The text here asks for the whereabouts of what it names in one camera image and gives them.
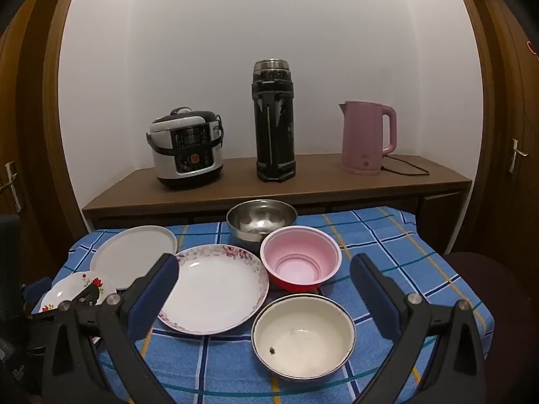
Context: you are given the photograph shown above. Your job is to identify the wooden door frame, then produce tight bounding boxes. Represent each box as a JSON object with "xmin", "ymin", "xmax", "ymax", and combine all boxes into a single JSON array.
[
  {"xmin": 40, "ymin": 0, "xmax": 139, "ymax": 240},
  {"xmin": 396, "ymin": 0, "xmax": 506, "ymax": 253}
]

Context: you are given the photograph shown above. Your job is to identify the small red flower plate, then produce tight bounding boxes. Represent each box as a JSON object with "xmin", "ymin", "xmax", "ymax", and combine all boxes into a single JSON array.
[{"xmin": 39, "ymin": 272, "xmax": 119, "ymax": 343}]

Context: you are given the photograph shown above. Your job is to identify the black thermos flask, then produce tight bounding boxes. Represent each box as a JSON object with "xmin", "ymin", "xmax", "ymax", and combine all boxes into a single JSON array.
[{"xmin": 251, "ymin": 59, "xmax": 296, "ymax": 183}]

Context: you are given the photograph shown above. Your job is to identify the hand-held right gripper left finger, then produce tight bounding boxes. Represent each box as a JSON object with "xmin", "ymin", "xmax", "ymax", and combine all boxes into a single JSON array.
[{"xmin": 42, "ymin": 254, "xmax": 182, "ymax": 404}]

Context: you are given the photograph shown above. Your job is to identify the metal door handle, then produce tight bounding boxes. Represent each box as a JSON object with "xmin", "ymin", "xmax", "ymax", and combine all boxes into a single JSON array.
[
  {"xmin": 4, "ymin": 161, "xmax": 23, "ymax": 212},
  {"xmin": 509, "ymin": 138, "xmax": 528, "ymax": 173}
]

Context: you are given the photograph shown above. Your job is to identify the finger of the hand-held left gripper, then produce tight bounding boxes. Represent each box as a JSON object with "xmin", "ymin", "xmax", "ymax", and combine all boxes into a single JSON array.
[
  {"xmin": 23, "ymin": 278, "xmax": 53, "ymax": 316},
  {"xmin": 63, "ymin": 286, "xmax": 107, "ymax": 310}
]

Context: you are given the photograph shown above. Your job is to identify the white and black rice cooker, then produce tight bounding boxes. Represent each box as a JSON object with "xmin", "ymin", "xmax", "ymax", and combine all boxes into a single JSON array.
[{"xmin": 146, "ymin": 108, "xmax": 225, "ymax": 190}]

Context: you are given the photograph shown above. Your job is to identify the pink electric kettle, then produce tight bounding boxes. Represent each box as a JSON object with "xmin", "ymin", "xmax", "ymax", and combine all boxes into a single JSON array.
[{"xmin": 339, "ymin": 100, "xmax": 398, "ymax": 176}]

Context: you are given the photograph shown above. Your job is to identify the blue checked tablecloth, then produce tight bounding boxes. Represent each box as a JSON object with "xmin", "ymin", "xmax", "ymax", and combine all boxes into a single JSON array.
[{"xmin": 40, "ymin": 206, "xmax": 493, "ymax": 404}]

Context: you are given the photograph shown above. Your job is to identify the cream enamel bowl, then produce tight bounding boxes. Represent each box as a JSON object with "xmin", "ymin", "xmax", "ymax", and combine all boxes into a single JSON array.
[{"xmin": 251, "ymin": 295, "xmax": 357, "ymax": 381}]

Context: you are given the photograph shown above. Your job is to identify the large pink floral plate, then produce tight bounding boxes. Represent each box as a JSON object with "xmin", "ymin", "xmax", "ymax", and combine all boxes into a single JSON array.
[{"xmin": 158, "ymin": 244, "xmax": 270, "ymax": 336}]

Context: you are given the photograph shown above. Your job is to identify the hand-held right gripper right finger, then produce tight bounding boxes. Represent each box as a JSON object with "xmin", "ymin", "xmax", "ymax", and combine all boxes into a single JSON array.
[{"xmin": 349, "ymin": 254, "xmax": 487, "ymax": 404}]

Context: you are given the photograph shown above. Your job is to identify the pink and red bowl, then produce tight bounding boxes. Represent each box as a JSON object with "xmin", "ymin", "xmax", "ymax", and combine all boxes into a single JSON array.
[{"xmin": 260, "ymin": 226, "xmax": 343, "ymax": 292}]

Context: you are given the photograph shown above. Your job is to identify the black kettle cable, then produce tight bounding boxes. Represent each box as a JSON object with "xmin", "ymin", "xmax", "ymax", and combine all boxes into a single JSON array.
[{"xmin": 379, "ymin": 154, "xmax": 430, "ymax": 176}]

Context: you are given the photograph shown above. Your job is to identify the plain grey plate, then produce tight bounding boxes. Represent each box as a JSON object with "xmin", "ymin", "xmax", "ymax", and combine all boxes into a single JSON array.
[{"xmin": 90, "ymin": 225, "xmax": 178, "ymax": 291}]

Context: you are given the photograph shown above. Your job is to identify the brown wooden cabinet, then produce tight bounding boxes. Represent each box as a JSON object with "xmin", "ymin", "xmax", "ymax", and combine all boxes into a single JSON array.
[{"xmin": 81, "ymin": 154, "xmax": 473, "ymax": 236}]

